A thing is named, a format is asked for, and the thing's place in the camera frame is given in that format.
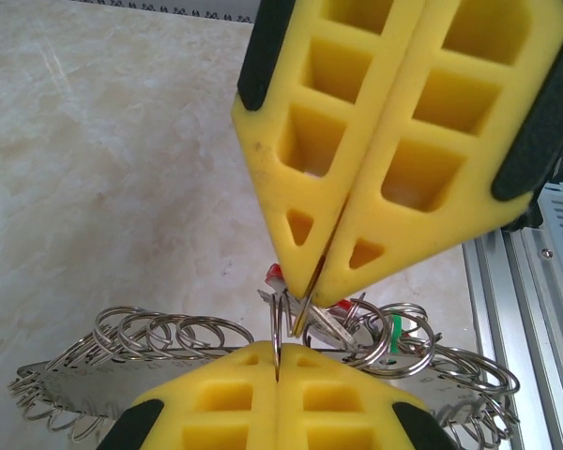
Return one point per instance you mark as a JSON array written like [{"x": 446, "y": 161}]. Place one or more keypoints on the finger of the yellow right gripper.
[
  {"x": 272, "y": 164},
  {"x": 478, "y": 140}
]

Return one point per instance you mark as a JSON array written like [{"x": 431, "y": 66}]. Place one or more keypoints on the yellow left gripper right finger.
[{"x": 338, "y": 408}]

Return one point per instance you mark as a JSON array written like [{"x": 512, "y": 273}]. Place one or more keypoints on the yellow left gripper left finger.
[{"x": 225, "y": 408}]

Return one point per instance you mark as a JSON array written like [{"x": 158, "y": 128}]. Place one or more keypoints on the plain silver key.
[{"x": 328, "y": 323}]

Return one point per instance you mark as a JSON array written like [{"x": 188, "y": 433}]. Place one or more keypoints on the silver split keyring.
[{"x": 277, "y": 337}]

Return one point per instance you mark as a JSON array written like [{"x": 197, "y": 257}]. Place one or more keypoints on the red plastic key tag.
[{"x": 273, "y": 273}]

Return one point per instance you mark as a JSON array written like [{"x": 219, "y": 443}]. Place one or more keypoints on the numbered metal key organizer disc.
[{"x": 98, "y": 379}]

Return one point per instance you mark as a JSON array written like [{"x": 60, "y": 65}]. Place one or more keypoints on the green plastic key tag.
[{"x": 396, "y": 335}]

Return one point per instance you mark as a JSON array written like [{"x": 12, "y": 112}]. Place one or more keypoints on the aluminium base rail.
[{"x": 497, "y": 328}]

